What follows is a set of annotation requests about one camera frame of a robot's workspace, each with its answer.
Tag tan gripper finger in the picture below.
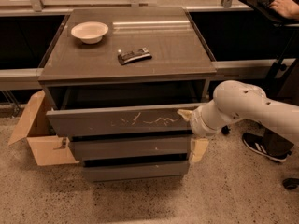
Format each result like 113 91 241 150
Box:
189 138 209 164
177 109 193 121

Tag grey top drawer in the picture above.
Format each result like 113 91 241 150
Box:
47 103 201 137

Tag grey drawer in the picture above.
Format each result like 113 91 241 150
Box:
47 103 201 137
82 161 190 182
69 135 191 161

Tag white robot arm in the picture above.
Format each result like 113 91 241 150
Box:
178 80 299 162

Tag grey middle drawer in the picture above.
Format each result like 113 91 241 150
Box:
69 135 191 161

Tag grey bottom drawer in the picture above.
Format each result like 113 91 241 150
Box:
82 161 190 182

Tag grey drawer cabinet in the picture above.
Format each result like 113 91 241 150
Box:
39 7 216 170

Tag person's hand on laptop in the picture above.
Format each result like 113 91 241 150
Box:
269 0 299 20

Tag black and white sneaker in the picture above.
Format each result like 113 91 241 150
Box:
242 133 292 163

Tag black caster wheel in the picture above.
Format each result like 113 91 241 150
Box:
282 178 299 190

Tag white ceramic bowl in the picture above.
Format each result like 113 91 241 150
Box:
71 21 108 44

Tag brown cardboard box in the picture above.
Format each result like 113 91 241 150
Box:
8 91 78 166

